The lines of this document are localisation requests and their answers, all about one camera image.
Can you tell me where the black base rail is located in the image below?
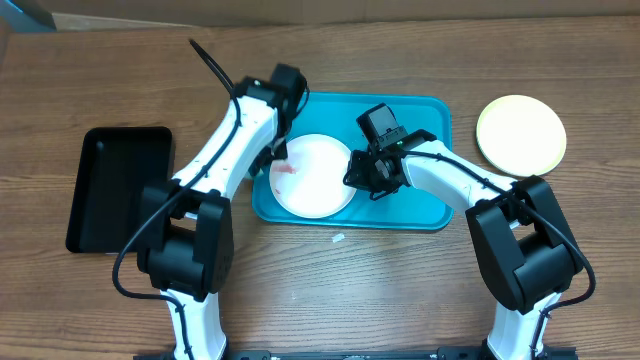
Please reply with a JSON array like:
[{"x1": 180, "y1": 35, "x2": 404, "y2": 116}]
[{"x1": 132, "y1": 345, "x2": 579, "y2": 360}]

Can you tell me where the small white paper scrap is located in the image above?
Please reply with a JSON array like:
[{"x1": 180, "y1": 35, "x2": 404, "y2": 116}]
[{"x1": 332, "y1": 233, "x2": 345, "y2": 243}]

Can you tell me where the yellow-green plate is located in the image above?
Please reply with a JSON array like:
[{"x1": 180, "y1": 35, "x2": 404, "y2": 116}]
[{"x1": 476, "y1": 95, "x2": 567, "y2": 177}]

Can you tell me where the white pink plate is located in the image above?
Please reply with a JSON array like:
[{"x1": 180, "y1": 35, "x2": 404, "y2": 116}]
[{"x1": 269, "y1": 134, "x2": 356, "y2": 219}]

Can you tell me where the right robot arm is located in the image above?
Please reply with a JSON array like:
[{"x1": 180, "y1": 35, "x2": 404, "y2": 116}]
[{"x1": 343, "y1": 103, "x2": 585, "y2": 359}]

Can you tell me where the black rectangular bin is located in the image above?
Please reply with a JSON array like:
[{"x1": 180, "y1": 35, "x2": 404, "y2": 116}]
[{"x1": 66, "y1": 127, "x2": 175, "y2": 253}]

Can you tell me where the teal plastic tray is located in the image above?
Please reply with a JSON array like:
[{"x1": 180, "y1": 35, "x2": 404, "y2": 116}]
[{"x1": 251, "y1": 92, "x2": 453, "y2": 231}]

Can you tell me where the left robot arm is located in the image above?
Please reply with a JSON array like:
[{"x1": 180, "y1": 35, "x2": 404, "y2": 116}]
[{"x1": 127, "y1": 64, "x2": 308, "y2": 359}]

